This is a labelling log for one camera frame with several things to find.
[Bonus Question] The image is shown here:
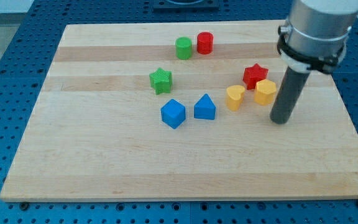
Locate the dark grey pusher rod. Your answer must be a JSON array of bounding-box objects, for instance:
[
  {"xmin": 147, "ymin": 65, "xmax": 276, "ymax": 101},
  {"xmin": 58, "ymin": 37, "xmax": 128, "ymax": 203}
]
[{"xmin": 270, "ymin": 67, "xmax": 310, "ymax": 124}]

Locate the wooden board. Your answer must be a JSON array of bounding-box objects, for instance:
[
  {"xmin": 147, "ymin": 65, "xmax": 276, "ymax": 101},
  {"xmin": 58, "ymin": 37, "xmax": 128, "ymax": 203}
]
[{"xmin": 0, "ymin": 20, "xmax": 358, "ymax": 202}]

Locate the blue triangle block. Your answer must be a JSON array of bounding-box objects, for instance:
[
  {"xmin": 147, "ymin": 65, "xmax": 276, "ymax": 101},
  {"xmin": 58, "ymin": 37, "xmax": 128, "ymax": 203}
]
[{"xmin": 194, "ymin": 94, "xmax": 216, "ymax": 120}]

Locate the green star block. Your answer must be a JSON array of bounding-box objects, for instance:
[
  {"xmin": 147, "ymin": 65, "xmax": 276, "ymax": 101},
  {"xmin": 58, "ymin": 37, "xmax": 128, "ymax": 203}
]
[{"xmin": 149, "ymin": 67, "xmax": 173, "ymax": 95}]

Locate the red star block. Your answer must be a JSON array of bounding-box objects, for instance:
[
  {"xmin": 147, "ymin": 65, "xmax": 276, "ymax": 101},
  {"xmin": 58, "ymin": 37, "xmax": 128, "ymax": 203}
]
[{"xmin": 242, "ymin": 63, "xmax": 269, "ymax": 90}]

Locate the red cylinder block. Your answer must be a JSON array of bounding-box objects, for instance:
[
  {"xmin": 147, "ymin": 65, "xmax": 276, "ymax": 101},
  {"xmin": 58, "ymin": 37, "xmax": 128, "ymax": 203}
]
[{"xmin": 197, "ymin": 32, "xmax": 214, "ymax": 55}]

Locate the yellow pentagon block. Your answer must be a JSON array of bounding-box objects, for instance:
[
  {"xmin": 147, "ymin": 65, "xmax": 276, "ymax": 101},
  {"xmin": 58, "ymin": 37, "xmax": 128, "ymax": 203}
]
[{"xmin": 254, "ymin": 79, "xmax": 277, "ymax": 105}]

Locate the blue cube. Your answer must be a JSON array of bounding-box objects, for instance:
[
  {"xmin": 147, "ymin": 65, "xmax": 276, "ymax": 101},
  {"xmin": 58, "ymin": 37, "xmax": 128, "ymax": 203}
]
[{"xmin": 160, "ymin": 99, "xmax": 186, "ymax": 129}]

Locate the yellow heart block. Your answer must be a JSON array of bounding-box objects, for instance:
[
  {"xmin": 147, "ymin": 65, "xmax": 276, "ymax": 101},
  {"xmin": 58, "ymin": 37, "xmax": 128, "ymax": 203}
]
[{"xmin": 225, "ymin": 85, "xmax": 246, "ymax": 111}]

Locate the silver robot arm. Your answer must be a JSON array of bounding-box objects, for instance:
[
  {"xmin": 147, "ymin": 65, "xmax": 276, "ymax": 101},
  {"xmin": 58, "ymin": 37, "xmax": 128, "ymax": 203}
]
[{"xmin": 277, "ymin": 0, "xmax": 358, "ymax": 74}]

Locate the green cylinder block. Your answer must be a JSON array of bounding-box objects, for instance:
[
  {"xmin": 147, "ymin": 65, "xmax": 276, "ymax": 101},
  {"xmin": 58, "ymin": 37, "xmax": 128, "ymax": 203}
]
[{"xmin": 175, "ymin": 37, "xmax": 192, "ymax": 60}]

